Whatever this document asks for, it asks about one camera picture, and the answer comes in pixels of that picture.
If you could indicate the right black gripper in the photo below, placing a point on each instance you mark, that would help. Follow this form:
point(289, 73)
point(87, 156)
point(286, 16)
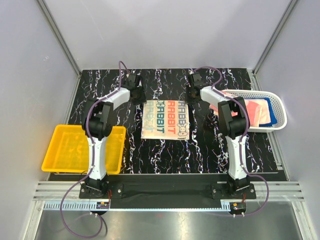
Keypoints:
point(193, 101)

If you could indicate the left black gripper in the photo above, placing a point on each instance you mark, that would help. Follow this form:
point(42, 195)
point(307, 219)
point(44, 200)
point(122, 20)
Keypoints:
point(142, 99)

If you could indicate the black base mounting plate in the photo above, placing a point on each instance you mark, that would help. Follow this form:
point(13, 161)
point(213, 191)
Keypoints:
point(189, 191)

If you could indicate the slotted white cable duct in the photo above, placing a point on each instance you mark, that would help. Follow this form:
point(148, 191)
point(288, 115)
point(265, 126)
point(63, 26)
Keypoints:
point(77, 205)

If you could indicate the pink patterned towel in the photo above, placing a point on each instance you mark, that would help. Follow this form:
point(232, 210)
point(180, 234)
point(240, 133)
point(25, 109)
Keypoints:
point(253, 110)

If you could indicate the blue folded towel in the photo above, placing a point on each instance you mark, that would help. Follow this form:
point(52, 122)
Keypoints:
point(273, 119)

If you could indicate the yellow plastic tray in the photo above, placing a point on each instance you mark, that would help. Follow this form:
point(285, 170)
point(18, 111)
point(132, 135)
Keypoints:
point(68, 150)

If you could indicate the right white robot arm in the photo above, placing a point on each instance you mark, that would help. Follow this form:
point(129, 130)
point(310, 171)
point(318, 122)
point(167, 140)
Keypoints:
point(233, 123)

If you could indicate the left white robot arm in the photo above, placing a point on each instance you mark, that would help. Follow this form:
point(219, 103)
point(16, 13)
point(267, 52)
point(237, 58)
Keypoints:
point(98, 122)

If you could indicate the white perforated plastic basket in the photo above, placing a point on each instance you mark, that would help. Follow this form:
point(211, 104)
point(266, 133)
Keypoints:
point(277, 105)

